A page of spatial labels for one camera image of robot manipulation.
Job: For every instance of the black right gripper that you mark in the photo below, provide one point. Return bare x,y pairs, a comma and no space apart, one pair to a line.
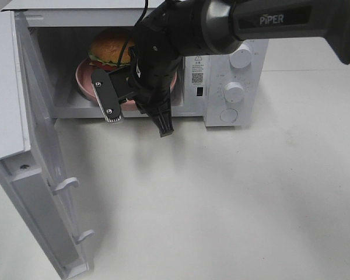
154,63

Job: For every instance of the round door release button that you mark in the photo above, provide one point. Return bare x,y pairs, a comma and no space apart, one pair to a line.
229,115

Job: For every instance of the pink round plate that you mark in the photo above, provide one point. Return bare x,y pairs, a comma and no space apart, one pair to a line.
83,79

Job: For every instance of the burger with lettuce and tomato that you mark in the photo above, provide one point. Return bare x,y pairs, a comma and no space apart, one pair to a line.
106,47

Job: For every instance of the white microwave door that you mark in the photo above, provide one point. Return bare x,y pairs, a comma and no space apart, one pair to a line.
32,171

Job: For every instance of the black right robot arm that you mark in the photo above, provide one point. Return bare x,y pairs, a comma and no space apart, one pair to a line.
178,29

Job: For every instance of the warning label with QR code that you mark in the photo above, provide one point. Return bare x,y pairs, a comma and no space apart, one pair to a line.
197,70

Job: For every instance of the white lower timer knob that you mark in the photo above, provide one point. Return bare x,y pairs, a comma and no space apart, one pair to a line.
234,92

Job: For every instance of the white upper power knob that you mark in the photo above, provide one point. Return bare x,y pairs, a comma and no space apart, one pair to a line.
242,57

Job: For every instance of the white microwave oven body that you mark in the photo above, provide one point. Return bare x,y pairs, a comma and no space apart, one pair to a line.
219,88

